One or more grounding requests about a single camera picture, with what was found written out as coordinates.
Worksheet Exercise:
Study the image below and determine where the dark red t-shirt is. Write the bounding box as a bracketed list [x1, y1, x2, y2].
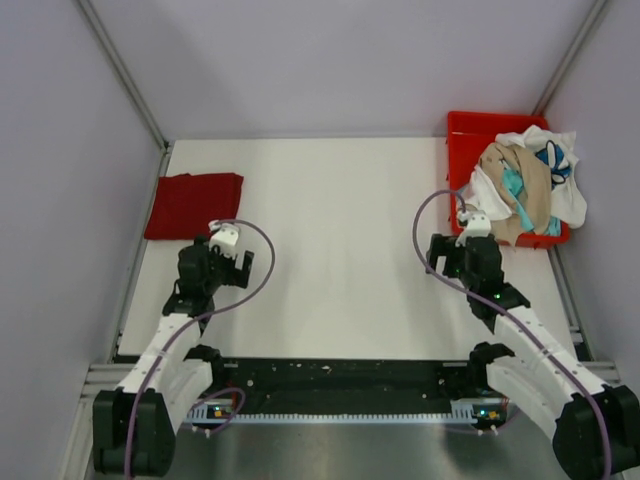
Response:
[144, 173, 244, 241]

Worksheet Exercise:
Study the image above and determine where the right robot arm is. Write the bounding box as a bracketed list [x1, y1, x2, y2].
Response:
[426, 234, 639, 479]

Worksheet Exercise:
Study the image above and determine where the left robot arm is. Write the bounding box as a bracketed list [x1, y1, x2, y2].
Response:
[92, 223, 254, 478]

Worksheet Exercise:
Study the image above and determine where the light blue t-shirt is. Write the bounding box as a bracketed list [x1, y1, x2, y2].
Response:
[502, 168, 562, 237]

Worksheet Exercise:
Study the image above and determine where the beige t-shirt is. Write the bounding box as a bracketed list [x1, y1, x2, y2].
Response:
[470, 142, 551, 245]

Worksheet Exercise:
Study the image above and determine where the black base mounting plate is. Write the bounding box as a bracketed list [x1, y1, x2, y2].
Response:
[205, 357, 505, 415]

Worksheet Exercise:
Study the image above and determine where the red plastic bin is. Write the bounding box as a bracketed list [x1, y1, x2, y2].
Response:
[446, 111, 570, 250]

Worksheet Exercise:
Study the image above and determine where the white t-shirt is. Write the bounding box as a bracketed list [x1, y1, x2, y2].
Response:
[457, 125, 587, 229]

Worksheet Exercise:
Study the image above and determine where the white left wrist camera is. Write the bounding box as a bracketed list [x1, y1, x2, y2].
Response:
[208, 220, 240, 258]

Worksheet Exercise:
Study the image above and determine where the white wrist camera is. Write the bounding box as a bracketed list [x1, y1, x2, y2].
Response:
[455, 210, 491, 247]
[208, 220, 240, 258]

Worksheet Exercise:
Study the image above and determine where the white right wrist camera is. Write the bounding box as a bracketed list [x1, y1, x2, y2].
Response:
[455, 210, 491, 247]

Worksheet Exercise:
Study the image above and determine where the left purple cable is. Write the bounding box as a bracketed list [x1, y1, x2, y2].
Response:
[122, 218, 276, 480]

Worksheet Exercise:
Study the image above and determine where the grey slotted cable duct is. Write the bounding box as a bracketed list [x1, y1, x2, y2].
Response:
[187, 399, 504, 426]

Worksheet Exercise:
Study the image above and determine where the aluminium frame rail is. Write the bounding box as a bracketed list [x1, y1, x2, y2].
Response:
[80, 361, 622, 399]

